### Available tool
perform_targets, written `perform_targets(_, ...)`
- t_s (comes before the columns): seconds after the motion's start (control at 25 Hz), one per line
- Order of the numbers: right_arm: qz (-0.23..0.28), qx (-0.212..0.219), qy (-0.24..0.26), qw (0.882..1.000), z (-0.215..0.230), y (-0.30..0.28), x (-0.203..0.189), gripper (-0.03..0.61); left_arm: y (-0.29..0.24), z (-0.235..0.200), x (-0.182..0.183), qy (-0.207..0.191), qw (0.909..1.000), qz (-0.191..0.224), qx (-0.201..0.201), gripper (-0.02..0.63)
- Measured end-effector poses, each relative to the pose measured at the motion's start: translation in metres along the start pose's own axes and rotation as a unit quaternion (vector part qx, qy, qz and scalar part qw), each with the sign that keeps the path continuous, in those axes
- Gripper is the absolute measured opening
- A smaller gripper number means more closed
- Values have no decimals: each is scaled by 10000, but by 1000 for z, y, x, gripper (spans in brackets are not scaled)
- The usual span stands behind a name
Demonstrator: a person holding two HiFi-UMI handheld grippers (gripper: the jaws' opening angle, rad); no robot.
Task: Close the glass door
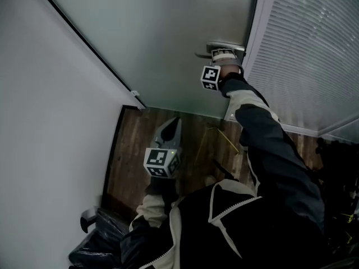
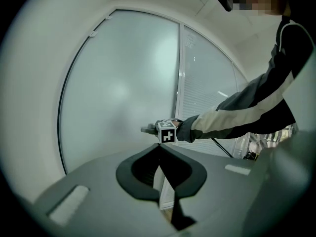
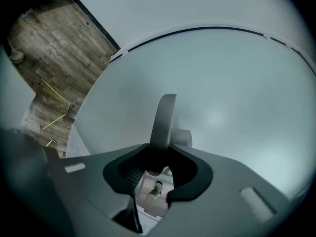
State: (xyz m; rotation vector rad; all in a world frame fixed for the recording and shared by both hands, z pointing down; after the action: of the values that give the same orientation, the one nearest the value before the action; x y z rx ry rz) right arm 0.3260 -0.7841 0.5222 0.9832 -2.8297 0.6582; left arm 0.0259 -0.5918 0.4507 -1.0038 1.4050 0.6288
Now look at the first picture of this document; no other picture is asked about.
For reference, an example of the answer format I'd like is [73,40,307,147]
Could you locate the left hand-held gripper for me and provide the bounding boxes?
[143,117,183,179]

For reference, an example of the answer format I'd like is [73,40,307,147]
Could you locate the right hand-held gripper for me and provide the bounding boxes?
[200,48,245,92]

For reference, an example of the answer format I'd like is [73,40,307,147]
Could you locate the silver door handle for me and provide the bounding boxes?
[194,41,247,59]

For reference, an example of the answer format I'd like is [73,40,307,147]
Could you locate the frosted glass door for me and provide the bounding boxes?
[35,0,260,120]

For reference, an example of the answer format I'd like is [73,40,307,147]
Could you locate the person's left forearm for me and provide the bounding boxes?
[129,177,182,231]

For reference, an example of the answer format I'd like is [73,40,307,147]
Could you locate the person's right forearm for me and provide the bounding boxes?
[219,65,294,158]

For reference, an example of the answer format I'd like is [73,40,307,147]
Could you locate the white window blinds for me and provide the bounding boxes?
[241,0,359,144]

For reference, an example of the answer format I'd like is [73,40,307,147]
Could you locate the black and cream jacket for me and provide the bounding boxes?
[119,138,329,269]

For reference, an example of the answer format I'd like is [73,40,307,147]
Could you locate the plastic-wrapped black office chair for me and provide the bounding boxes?
[68,206,133,269]

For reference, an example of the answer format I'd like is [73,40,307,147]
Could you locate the black equipment with yellow marks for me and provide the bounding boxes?
[314,136,359,253]

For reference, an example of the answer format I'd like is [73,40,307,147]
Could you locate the yellow floor cable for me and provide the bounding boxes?
[194,126,241,168]

